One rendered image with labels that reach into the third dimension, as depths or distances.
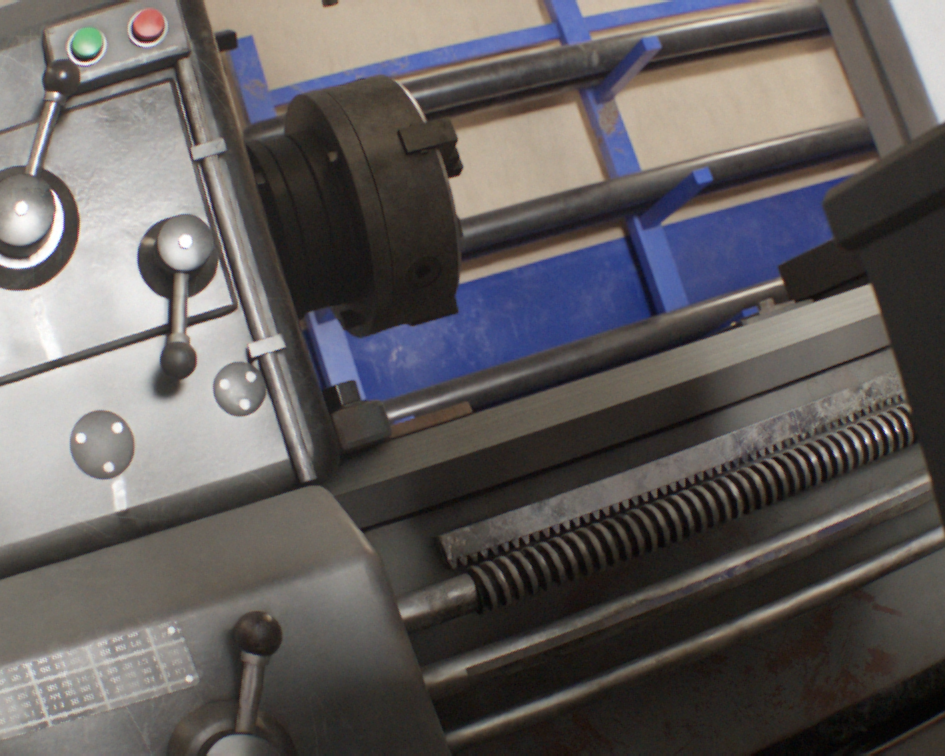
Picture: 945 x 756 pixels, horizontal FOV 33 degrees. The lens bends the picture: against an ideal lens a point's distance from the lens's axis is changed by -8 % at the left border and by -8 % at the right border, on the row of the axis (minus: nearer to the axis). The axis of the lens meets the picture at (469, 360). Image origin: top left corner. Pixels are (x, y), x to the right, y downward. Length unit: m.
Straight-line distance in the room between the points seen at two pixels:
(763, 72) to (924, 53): 4.85
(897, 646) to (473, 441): 0.47
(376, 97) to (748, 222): 3.70
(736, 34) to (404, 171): 3.51
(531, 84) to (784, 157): 0.79
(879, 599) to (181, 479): 0.67
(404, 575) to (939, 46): 0.90
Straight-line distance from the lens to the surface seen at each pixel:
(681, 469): 1.48
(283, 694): 1.22
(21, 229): 1.30
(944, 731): 1.43
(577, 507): 1.44
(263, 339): 1.35
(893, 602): 1.60
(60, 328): 1.34
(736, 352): 1.53
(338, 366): 4.62
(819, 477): 1.46
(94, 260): 1.36
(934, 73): 0.61
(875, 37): 0.63
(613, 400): 1.47
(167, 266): 1.31
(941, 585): 1.63
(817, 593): 1.46
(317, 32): 5.00
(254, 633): 1.14
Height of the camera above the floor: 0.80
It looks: 4 degrees up
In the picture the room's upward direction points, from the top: 18 degrees counter-clockwise
